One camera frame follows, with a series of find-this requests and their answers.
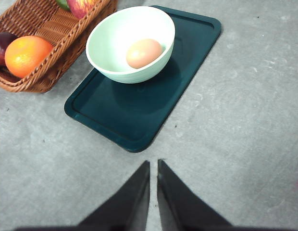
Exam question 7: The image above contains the brown wicker basket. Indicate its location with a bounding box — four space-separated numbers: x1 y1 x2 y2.
0 0 117 93

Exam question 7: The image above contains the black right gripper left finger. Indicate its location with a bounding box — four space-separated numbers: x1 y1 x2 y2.
55 160 150 231

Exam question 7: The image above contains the red yellow apple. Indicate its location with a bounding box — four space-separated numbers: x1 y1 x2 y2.
67 0 99 19

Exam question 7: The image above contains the orange fruit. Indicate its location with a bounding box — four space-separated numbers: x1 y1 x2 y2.
5 36 53 78

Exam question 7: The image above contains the dark purple fruit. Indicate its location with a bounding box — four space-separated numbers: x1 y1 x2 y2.
0 32 18 66

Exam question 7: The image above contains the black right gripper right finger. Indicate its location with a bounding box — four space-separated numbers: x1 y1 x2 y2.
157 159 255 231

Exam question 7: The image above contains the green fruit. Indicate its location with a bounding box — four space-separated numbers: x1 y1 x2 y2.
56 0 70 11

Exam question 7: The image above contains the light green bowl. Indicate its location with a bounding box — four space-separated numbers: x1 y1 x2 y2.
86 6 175 84

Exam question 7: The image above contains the brown egg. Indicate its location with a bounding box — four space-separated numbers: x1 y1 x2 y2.
126 38 162 69

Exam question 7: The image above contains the dark green rectangular tray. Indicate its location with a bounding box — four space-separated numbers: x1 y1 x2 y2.
65 5 221 152

